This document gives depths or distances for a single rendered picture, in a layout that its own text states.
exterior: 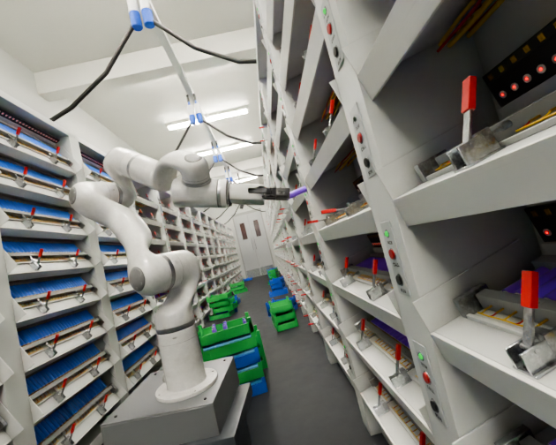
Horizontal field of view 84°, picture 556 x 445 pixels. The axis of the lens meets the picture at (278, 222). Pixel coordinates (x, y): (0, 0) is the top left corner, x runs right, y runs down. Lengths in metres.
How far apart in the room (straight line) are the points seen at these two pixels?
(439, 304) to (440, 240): 0.09
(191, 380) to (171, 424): 0.12
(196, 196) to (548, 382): 0.78
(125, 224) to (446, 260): 0.93
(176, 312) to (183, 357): 0.13
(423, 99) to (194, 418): 0.92
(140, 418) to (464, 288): 0.87
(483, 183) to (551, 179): 0.06
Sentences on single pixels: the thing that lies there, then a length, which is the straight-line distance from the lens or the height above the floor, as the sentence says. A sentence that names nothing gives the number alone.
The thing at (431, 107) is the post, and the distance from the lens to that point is 0.57.
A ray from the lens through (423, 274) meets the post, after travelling 0.51.
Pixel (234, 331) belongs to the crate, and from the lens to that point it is 1.77.
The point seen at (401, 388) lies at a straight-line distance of 0.83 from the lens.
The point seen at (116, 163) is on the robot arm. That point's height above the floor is 1.11.
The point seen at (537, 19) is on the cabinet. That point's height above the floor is 0.92.
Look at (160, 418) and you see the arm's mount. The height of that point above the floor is 0.36.
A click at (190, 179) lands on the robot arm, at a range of 0.87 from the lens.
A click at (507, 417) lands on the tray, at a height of 0.41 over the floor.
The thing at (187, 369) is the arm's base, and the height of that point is 0.44.
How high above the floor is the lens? 0.72
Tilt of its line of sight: 5 degrees up
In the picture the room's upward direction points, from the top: 14 degrees counter-clockwise
